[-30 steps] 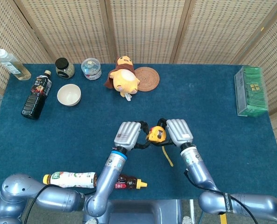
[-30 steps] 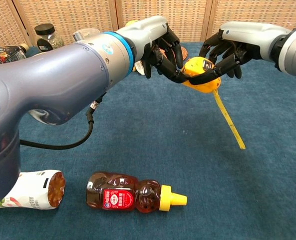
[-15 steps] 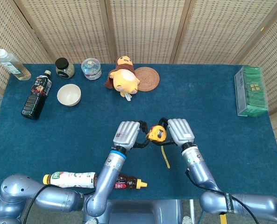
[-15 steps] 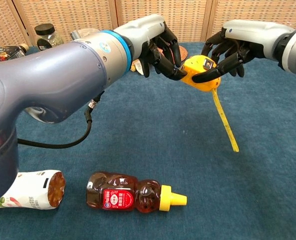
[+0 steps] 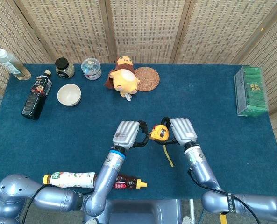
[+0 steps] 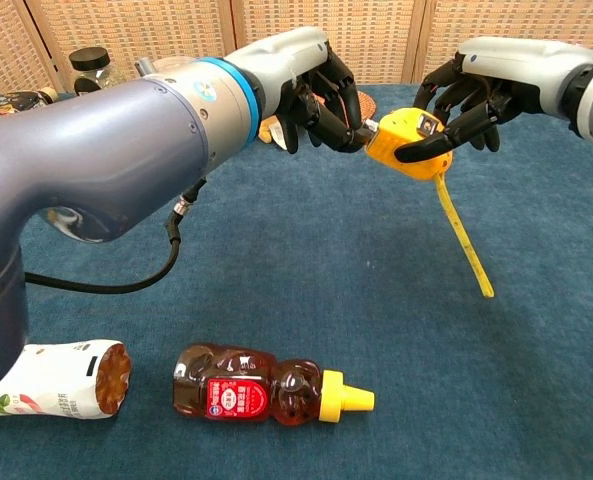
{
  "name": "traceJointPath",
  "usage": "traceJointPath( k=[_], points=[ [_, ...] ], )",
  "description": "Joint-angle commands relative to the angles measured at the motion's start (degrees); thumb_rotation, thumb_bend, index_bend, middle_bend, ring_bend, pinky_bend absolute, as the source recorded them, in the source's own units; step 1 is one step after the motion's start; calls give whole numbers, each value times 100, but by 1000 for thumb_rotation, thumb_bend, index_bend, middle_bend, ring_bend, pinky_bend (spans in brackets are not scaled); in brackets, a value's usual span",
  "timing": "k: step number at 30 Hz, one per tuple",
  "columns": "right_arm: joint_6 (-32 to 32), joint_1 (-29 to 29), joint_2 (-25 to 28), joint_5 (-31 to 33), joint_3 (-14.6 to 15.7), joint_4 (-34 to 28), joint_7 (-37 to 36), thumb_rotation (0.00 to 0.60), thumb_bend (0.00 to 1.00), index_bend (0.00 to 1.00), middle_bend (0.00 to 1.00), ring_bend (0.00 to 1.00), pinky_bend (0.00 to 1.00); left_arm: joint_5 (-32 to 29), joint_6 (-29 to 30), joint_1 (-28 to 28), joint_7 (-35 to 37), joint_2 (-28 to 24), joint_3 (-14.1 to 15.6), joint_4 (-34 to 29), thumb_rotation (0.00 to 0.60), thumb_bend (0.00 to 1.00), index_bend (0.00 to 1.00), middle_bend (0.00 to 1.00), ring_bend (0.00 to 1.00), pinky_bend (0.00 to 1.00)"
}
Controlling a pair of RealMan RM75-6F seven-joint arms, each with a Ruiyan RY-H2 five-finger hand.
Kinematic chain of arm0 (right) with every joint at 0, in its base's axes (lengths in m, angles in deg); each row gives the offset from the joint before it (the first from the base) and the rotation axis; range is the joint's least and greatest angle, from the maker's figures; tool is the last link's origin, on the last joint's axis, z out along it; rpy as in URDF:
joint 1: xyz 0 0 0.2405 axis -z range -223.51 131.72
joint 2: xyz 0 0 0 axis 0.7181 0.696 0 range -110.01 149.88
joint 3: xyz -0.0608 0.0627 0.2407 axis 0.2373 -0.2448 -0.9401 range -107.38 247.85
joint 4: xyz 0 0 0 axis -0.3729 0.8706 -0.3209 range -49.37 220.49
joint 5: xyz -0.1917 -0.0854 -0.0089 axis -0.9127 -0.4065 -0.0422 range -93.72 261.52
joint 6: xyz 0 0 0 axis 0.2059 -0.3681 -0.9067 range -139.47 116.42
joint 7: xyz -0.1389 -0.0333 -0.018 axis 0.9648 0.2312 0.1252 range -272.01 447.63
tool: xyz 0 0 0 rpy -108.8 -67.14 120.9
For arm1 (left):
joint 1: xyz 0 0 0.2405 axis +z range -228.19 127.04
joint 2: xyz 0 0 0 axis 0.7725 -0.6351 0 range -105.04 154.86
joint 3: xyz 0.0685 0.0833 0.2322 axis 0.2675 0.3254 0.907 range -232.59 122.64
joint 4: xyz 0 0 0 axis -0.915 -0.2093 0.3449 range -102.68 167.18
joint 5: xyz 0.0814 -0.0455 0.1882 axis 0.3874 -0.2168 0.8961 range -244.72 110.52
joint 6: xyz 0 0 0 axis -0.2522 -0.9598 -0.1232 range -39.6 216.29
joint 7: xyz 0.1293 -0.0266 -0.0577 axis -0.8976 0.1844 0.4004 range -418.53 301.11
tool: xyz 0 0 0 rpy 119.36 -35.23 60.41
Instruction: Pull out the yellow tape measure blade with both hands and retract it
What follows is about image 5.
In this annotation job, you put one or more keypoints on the cream bowl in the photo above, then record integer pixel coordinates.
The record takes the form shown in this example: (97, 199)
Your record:
(69, 94)

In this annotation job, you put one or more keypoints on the round woven rattan coaster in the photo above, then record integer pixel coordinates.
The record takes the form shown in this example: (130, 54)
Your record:
(150, 79)

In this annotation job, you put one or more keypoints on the clear round plastic container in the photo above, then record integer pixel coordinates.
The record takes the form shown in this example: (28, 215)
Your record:
(91, 70)

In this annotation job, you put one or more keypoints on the glass jar black lid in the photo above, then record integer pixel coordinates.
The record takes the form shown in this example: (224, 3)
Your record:
(64, 70)

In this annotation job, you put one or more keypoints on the green box in clear case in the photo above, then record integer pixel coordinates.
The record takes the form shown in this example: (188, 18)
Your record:
(252, 93)

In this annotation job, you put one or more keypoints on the white-sleeved tea drink bottle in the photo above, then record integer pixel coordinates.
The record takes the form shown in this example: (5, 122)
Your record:
(70, 178)

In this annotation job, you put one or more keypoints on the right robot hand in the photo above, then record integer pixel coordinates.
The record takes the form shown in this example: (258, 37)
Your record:
(183, 130)

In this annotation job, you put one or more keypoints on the dark tea bottle black label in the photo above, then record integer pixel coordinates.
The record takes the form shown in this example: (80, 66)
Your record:
(36, 93)

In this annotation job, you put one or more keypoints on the clear bottle white cap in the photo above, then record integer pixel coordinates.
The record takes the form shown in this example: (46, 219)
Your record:
(14, 67)

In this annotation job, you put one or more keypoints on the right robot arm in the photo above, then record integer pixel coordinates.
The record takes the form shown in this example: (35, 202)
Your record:
(201, 168)

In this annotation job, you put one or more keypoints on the bear-shaped honey bottle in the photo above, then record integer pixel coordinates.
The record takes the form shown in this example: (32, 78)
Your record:
(129, 182)

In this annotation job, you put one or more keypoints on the grey robot torso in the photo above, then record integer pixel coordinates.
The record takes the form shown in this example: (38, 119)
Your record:
(140, 212)

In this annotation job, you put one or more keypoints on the blue table cloth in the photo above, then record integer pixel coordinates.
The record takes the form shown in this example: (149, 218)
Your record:
(140, 105)

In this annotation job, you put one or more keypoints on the yellow plush toy brown cape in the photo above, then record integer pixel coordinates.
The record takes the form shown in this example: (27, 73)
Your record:
(125, 79)

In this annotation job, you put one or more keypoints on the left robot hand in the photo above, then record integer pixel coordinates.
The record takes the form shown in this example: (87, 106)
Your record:
(126, 134)

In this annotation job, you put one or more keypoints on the yellow tape measure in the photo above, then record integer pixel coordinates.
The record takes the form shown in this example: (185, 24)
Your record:
(160, 133)

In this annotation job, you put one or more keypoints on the woven folding screen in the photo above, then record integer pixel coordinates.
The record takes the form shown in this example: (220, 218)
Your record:
(145, 28)

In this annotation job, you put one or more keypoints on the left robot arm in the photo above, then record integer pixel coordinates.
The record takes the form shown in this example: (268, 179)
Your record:
(108, 172)

